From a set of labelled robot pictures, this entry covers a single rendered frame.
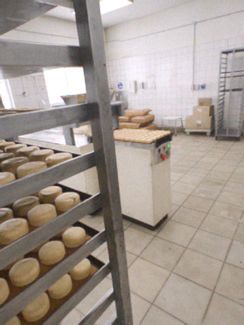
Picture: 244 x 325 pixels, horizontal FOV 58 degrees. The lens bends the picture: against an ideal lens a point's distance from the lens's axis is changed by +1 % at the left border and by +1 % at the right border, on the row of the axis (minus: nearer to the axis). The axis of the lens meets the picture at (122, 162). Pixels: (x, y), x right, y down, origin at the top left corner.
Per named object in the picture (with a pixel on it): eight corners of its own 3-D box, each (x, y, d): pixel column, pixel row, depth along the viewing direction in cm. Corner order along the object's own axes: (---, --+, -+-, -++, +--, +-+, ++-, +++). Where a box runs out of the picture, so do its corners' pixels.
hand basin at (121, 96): (138, 117, 680) (136, 80, 644) (131, 119, 652) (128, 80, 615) (114, 117, 738) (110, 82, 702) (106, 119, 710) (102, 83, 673)
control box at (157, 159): (154, 163, 188) (153, 148, 183) (167, 155, 204) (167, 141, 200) (157, 164, 185) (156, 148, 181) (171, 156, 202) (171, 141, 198)
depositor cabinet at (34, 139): (32, 192, 319) (18, 136, 291) (72, 175, 369) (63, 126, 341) (91, 220, 238) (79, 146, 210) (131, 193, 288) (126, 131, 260)
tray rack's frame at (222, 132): (220, 132, 538) (225, 52, 478) (243, 133, 510) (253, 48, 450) (214, 139, 489) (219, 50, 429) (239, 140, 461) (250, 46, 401)
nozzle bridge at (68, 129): (59, 143, 230) (53, 110, 219) (106, 129, 281) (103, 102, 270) (79, 146, 209) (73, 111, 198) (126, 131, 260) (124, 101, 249)
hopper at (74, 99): (61, 110, 223) (58, 95, 219) (100, 103, 263) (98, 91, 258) (79, 110, 205) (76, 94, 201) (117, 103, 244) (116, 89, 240)
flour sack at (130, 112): (122, 116, 611) (121, 110, 605) (129, 114, 645) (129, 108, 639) (145, 116, 575) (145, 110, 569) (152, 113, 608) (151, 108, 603)
